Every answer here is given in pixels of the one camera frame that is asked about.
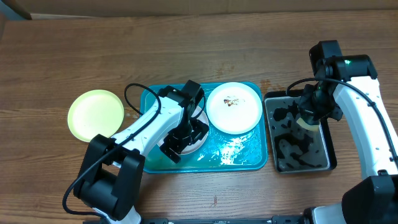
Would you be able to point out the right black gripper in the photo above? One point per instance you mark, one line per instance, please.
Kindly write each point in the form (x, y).
(307, 108)

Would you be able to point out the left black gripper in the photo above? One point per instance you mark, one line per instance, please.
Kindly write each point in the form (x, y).
(198, 127)

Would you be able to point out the yellow green sponge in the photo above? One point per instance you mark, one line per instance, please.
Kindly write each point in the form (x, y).
(309, 124)

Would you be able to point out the yellow-green plate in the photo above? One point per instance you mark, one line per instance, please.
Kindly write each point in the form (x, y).
(95, 112)

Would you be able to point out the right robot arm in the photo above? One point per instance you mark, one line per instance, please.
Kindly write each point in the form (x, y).
(347, 87)

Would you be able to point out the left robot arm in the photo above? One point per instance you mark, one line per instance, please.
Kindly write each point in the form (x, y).
(110, 176)

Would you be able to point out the teal plastic tray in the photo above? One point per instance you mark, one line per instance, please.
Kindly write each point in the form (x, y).
(217, 151)

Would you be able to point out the black water tray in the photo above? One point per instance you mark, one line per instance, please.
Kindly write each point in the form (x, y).
(296, 149)

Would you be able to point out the white plate right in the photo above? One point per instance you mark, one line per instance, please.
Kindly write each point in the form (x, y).
(234, 108)

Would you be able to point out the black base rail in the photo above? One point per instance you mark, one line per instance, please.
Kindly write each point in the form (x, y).
(277, 219)

